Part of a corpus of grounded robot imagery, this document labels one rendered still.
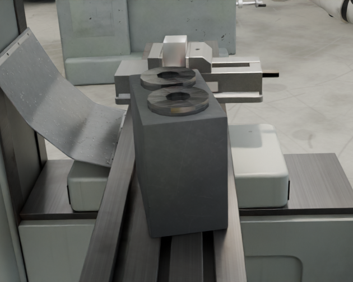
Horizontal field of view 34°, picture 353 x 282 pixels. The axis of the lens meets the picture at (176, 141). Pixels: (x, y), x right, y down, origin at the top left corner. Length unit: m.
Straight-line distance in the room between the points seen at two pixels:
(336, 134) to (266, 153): 2.11
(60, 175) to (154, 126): 0.75
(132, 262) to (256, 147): 0.63
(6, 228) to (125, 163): 0.38
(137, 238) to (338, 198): 0.63
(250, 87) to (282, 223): 0.32
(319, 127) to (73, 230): 2.38
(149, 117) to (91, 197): 0.53
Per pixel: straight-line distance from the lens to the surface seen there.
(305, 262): 1.40
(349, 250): 1.40
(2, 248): 1.37
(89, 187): 1.30
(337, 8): 1.05
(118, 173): 1.06
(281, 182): 1.28
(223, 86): 1.35
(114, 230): 0.90
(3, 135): 1.29
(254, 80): 1.35
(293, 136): 3.39
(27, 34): 1.47
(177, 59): 1.36
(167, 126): 0.79
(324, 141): 3.35
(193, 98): 0.83
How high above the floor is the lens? 1.43
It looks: 25 degrees down
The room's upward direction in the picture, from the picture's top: 3 degrees counter-clockwise
